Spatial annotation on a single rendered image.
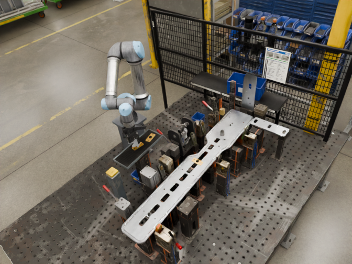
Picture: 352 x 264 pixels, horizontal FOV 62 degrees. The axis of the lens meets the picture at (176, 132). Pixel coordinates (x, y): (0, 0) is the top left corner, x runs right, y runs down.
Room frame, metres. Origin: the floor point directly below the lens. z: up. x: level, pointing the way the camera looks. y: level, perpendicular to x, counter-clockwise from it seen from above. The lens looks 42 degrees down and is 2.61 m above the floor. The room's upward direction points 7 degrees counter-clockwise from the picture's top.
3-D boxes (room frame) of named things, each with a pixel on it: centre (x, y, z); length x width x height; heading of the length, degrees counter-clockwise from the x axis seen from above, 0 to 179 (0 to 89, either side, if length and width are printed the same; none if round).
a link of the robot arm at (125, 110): (1.47, 0.30, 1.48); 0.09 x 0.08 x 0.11; 171
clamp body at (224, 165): (1.34, -0.30, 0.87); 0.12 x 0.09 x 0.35; 47
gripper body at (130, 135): (1.47, 0.30, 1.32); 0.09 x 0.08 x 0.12; 127
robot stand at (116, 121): (1.87, 0.37, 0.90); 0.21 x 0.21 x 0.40; 43
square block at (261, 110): (1.87, -0.73, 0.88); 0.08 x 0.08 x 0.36; 47
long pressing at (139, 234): (1.39, -0.12, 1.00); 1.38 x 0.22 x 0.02; 137
